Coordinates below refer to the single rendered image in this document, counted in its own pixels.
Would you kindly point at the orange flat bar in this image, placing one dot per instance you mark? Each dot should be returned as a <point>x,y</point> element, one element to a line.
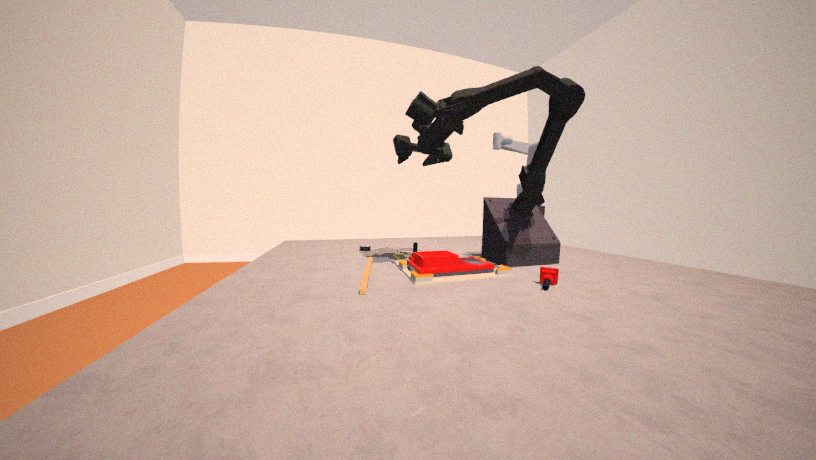
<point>364,283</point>

